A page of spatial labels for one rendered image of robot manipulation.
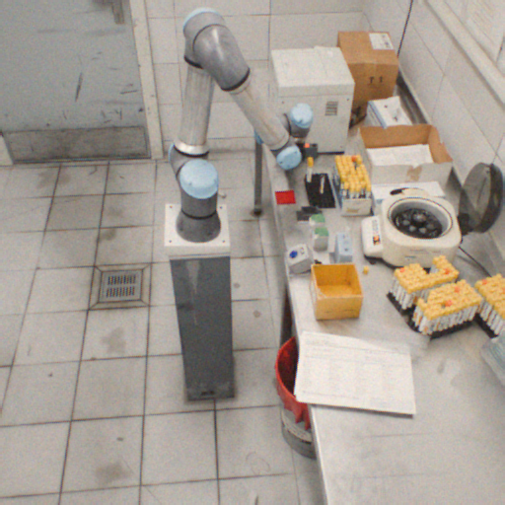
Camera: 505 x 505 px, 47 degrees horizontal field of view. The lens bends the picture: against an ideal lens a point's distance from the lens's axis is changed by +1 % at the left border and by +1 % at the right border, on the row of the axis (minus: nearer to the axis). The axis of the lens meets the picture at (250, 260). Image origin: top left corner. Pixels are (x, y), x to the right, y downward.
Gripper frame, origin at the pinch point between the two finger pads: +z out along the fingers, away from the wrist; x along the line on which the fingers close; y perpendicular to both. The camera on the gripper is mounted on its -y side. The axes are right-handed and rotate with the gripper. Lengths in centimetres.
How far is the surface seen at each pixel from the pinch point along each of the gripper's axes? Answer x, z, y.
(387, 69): 46, 12, -41
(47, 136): -128, 128, -78
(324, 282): 2, -30, 57
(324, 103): 12.8, -12.3, -13.7
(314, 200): 5.4, -10.5, 23.1
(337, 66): 18.9, -13.0, -28.0
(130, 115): -76, 118, -84
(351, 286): 10, -30, 59
